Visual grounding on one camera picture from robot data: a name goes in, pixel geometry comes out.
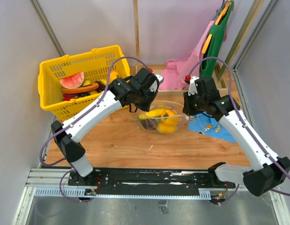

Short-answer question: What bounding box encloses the long yellow banana toy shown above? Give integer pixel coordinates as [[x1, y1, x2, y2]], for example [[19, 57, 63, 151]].
[[138, 108, 166, 120]]

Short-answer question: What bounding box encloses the clear zip top bag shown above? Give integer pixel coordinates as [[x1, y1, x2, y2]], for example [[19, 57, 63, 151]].
[[135, 100, 189, 134]]

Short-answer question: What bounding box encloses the yellow bell pepper toy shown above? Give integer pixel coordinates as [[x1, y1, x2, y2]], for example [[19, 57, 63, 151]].
[[161, 109, 180, 126]]

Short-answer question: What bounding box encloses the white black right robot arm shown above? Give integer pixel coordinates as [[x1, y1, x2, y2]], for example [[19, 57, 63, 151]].
[[183, 75, 290, 196]]

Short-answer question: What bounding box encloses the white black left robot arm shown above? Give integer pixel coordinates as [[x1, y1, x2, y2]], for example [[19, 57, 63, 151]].
[[51, 68, 163, 186]]

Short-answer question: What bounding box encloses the blue cartoon print cloth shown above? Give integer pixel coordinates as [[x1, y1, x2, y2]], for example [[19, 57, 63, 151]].
[[188, 114, 236, 143]]

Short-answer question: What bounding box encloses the orange fruit toy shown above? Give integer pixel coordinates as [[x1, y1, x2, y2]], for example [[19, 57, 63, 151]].
[[109, 71, 120, 83]]

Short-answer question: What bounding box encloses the dark grape bunch toy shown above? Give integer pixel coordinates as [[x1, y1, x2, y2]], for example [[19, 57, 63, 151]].
[[95, 81, 106, 93]]

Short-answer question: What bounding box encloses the green cloth garment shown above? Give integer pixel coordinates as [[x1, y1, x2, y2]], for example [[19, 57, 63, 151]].
[[199, 0, 234, 78]]

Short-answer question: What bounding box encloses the pink cloth garment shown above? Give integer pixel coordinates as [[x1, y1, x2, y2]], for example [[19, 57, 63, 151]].
[[159, 20, 214, 90]]

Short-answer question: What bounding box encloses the yellow plastic shopping basket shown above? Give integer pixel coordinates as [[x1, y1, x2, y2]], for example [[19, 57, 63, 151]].
[[38, 45, 123, 121]]

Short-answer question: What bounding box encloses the yellow clothes hanger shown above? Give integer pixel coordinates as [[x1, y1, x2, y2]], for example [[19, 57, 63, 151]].
[[201, 34, 213, 54]]

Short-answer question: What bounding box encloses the watermelon slice toy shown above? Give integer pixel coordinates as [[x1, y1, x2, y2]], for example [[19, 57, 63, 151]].
[[59, 72, 84, 89]]

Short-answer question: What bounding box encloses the orange hot dog toy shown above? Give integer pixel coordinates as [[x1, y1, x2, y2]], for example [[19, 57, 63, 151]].
[[61, 83, 99, 94]]

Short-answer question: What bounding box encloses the red chili pepper toy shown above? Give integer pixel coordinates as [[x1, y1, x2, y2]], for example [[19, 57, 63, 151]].
[[62, 94, 78, 101]]

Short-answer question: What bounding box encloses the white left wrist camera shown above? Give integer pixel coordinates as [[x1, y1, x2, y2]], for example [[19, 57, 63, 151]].
[[149, 68, 164, 93]]

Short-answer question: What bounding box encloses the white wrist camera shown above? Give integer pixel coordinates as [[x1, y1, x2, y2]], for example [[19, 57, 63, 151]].
[[184, 75, 199, 96], [149, 68, 164, 93]]

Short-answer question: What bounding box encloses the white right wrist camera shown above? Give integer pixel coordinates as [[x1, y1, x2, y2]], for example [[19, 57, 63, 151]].
[[184, 75, 199, 96]]

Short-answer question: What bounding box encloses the wooden clothes rack frame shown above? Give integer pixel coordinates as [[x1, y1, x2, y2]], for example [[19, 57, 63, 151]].
[[132, 0, 265, 98]]

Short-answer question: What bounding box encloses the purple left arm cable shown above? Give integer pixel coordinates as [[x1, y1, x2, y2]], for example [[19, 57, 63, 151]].
[[39, 56, 153, 203]]

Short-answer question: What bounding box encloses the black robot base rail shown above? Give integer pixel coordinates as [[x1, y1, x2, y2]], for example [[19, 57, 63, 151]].
[[68, 168, 235, 198]]

